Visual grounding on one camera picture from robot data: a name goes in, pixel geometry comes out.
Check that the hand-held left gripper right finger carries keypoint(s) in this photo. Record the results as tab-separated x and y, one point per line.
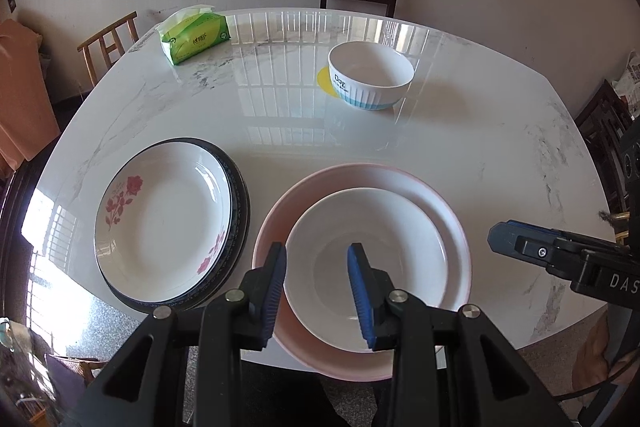
360	292

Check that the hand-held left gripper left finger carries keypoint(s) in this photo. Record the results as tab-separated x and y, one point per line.
272	292

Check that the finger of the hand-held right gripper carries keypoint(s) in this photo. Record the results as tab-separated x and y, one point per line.
550	254
502	237

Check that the white bowl with pink print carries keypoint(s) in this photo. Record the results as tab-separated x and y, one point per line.
320	257

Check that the large blue patterned plate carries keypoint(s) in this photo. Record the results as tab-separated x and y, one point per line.
246	212

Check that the large pink bowl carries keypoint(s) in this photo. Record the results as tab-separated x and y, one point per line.
375	177

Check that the white plate with pink flowers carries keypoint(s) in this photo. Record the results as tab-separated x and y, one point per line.
165	217

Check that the white bowl with blue stripes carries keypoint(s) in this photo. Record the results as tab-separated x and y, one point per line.
370	94

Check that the person's right hand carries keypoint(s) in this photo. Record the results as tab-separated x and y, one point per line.
590	357

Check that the person's dark pants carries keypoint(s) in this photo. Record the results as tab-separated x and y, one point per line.
300	402

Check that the crumpled newspaper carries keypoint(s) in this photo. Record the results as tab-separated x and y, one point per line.
627	82

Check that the yellow round coaster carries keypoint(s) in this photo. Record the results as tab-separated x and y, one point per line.
324	82

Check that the plaid chair cushion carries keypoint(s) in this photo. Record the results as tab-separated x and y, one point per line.
67	382

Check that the green tissue pack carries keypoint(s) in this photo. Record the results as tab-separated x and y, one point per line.
195	39

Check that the light wooden chair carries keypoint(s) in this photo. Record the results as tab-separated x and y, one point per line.
107	32

